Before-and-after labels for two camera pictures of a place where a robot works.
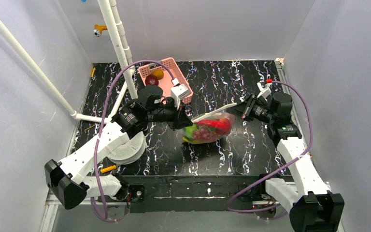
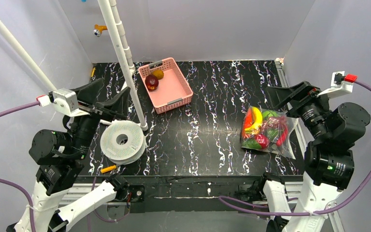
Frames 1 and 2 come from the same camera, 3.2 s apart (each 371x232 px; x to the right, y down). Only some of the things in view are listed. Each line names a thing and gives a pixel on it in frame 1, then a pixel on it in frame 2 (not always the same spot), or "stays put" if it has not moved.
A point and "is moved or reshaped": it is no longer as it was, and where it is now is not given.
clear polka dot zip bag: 210,128 → 268,130
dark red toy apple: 151,79 stays put
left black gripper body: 179,116 → 93,111
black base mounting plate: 165,194 stays put
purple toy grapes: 205,134 is moved or reshaped
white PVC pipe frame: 111,14 stays put
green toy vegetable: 190,131 → 251,143
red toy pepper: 223,131 → 263,140
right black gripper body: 248,108 → 299,98
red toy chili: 213,122 is moved or reshaped
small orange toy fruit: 158,73 stays put
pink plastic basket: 172,70 stays put
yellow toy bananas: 185,138 → 258,118
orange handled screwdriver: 108,168 stays put
